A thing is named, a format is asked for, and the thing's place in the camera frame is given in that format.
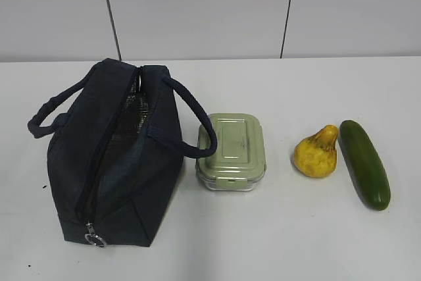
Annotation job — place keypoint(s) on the green cucumber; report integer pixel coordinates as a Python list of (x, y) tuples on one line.
[(365, 166)]

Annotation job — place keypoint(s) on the yellow pear-shaped gourd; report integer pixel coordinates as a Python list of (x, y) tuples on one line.
[(316, 155)]

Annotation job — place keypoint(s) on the dark navy lunch bag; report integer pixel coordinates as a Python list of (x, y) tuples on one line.
[(119, 137)]

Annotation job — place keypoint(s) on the green lid glass container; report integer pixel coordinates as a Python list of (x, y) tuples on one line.
[(239, 162)]

